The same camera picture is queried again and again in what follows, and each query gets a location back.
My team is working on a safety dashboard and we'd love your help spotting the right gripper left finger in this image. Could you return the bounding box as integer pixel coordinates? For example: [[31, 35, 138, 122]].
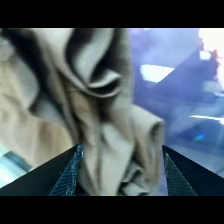
[[0, 143, 84, 197]]

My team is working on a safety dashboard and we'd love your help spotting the beige garment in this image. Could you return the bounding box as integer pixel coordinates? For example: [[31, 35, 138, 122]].
[[0, 27, 166, 197]]

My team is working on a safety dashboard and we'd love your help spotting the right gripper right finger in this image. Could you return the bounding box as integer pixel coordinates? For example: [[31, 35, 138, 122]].
[[162, 145, 224, 197]]

